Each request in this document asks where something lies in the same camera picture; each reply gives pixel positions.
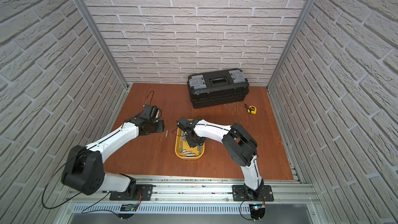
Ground green circuit board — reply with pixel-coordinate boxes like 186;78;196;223
120;204;139;212
249;204;266;220

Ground black plastic toolbox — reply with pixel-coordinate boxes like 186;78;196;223
187;68;249;109

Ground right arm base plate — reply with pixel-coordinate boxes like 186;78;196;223
232;185;274;202

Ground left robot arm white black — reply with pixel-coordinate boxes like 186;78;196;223
61;105;164;197

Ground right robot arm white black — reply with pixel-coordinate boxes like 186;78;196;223
177;117;264;200

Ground left green circuit board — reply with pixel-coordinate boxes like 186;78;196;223
120;204;139;212

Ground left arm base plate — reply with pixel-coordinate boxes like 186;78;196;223
109;184;154;201

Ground yellow plastic tray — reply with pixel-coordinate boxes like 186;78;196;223
175;117;206;160

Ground yellow tape measure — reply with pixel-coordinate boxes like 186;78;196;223
245;104;257;115

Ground right green circuit board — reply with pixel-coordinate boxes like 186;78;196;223
249;204;266;220

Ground aluminium rail frame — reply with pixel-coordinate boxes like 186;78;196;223
55;175;327;224

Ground silver sockets in tray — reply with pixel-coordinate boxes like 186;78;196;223
176;140;205;160

